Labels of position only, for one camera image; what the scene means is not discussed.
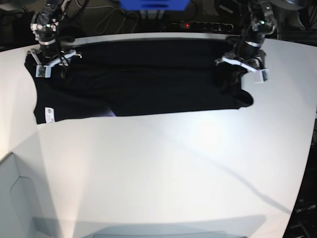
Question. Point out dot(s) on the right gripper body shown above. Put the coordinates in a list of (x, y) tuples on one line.
[(52, 55)]

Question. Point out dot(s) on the white power strip red switch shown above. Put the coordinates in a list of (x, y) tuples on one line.
[(203, 26)]

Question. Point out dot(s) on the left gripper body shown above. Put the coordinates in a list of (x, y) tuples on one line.
[(246, 54)]

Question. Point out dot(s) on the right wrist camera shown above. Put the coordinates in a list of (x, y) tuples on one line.
[(43, 71)]

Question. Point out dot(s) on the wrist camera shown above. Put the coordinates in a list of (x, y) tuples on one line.
[(43, 71), (261, 76)]

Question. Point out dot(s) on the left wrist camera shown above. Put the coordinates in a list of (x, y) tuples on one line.
[(261, 76)]

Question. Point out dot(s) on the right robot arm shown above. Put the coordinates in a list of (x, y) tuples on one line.
[(49, 27)]

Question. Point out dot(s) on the black T-shirt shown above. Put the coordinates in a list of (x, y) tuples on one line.
[(136, 78)]

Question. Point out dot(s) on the blue box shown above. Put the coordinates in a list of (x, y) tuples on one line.
[(175, 5)]

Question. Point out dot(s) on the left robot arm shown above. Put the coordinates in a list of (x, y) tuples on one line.
[(260, 21)]

